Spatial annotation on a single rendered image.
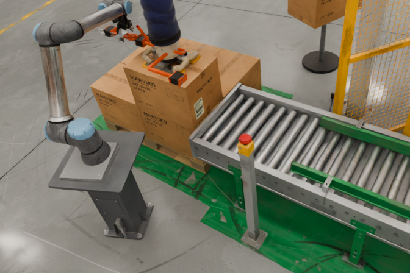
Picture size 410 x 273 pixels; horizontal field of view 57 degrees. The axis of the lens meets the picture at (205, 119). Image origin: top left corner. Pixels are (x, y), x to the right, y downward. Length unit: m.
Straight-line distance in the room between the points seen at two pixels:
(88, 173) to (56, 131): 0.32
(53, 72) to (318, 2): 2.29
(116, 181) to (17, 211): 1.42
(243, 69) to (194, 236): 1.46
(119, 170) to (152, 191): 0.84
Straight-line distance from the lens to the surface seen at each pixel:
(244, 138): 2.05
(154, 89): 2.85
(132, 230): 3.03
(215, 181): 3.19
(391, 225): 2.34
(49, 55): 2.39
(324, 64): 4.28
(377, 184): 2.54
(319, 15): 3.68
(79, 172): 2.52
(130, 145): 2.58
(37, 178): 3.81
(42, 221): 3.47
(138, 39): 2.95
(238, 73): 3.32
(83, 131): 2.35
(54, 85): 2.42
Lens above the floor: 2.53
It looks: 43 degrees down
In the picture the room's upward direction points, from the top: 11 degrees counter-clockwise
